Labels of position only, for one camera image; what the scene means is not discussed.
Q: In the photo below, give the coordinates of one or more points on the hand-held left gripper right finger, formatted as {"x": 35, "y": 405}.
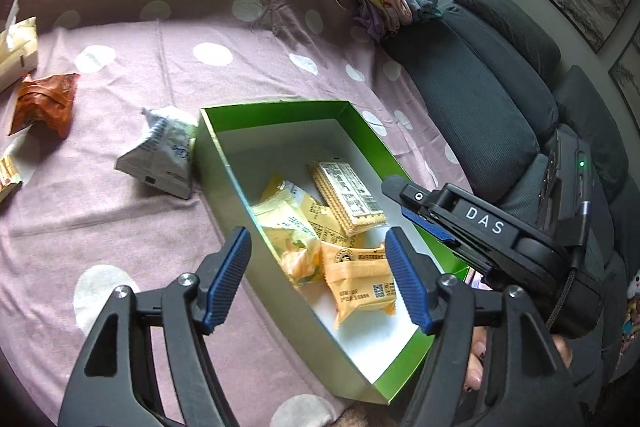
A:
{"x": 407, "y": 277}

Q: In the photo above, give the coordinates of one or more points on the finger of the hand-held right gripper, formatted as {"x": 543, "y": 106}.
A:
{"x": 435, "y": 229}

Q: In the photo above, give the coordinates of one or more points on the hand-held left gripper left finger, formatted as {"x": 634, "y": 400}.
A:
{"x": 227, "y": 277}

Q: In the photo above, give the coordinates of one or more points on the tan biscuit packet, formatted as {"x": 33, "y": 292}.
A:
{"x": 357, "y": 287}

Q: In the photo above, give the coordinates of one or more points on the yellow-green snack packet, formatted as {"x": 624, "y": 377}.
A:
{"x": 295, "y": 252}

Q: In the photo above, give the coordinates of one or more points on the pale yellow cracker packet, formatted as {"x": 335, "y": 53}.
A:
{"x": 345, "y": 197}

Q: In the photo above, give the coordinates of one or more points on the green cardboard box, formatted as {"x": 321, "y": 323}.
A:
{"x": 280, "y": 142}

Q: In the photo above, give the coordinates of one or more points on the person's right hand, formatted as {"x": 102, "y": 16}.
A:
{"x": 475, "y": 357}

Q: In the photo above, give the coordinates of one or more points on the small colourful toy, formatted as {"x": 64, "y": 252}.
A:
{"x": 634, "y": 307}

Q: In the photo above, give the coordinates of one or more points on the white-grey snack packet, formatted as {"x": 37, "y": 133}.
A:
{"x": 160, "y": 157}

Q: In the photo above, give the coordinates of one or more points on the dark grey sofa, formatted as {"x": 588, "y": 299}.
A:
{"x": 475, "y": 82}

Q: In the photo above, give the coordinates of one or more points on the bright yellow snack packet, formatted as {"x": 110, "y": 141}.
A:
{"x": 7, "y": 179}

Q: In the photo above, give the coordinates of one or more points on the orange snack bag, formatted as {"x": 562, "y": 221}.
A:
{"x": 45, "y": 104}

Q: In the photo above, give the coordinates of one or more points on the tissue pack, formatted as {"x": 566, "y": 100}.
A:
{"x": 17, "y": 52}

